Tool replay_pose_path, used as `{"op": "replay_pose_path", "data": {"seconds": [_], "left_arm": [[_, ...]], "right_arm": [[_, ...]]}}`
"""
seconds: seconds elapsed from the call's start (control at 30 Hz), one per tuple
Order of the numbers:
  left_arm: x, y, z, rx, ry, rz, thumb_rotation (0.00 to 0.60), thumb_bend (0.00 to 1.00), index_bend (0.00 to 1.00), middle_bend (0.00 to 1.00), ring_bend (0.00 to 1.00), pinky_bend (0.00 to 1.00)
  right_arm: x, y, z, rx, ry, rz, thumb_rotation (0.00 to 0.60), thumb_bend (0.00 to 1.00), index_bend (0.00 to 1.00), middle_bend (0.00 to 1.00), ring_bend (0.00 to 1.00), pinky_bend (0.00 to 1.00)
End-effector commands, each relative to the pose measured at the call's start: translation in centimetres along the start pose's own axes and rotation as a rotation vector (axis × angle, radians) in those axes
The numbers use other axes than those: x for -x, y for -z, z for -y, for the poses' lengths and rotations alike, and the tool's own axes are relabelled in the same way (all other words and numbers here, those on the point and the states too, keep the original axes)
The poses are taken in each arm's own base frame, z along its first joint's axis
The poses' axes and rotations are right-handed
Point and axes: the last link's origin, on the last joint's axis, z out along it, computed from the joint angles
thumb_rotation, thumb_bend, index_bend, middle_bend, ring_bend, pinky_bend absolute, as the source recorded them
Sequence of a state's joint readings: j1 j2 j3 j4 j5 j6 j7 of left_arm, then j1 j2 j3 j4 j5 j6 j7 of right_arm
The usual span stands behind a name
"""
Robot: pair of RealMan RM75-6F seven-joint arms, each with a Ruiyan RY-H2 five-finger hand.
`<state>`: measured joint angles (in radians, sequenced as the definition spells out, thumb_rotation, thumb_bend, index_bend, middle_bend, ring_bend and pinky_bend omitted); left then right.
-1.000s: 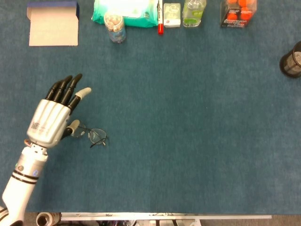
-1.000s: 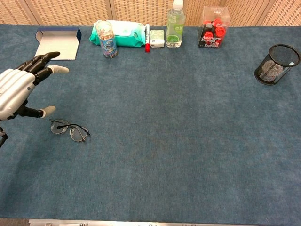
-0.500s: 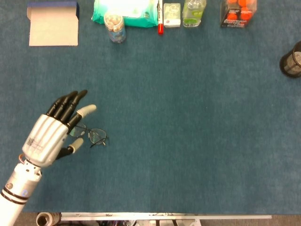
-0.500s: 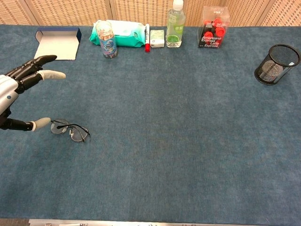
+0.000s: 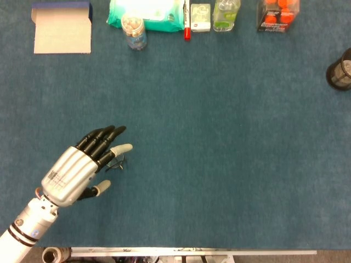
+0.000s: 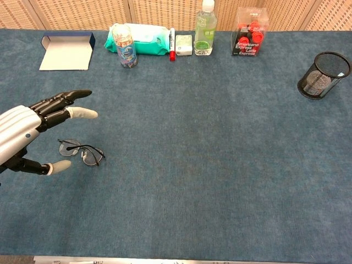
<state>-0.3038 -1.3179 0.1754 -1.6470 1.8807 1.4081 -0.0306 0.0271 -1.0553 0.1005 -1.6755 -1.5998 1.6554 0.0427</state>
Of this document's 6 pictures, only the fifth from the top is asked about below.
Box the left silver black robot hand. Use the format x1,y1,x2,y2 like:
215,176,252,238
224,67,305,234
41,125,134,207

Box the wire-frame eyeglasses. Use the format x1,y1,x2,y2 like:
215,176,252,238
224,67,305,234
105,155,128,173

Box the clear tape roll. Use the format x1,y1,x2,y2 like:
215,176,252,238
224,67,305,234
42,247,72,263

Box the blue felt table cloth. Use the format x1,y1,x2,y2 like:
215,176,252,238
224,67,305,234
0,0,351,250

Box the open blue cardboard box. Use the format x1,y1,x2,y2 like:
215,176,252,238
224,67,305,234
31,1,93,55

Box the clear cylindrical candy jar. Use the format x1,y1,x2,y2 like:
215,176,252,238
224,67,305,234
121,12,148,51

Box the teal wet wipes pack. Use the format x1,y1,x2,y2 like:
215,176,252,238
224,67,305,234
106,0,186,33

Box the red capped white marker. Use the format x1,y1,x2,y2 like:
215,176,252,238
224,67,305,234
183,0,191,41

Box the small white green box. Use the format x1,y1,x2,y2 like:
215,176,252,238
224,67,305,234
190,3,212,33

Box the clear bottle green label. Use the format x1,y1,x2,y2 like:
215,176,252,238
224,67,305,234
213,0,242,32

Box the clear coffee capsule box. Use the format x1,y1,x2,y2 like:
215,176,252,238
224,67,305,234
256,0,301,33

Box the black mesh pen holder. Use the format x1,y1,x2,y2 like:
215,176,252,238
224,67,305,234
325,48,351,91

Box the aluminium table edge rail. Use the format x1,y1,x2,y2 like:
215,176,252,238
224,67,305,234
70,247,318,258

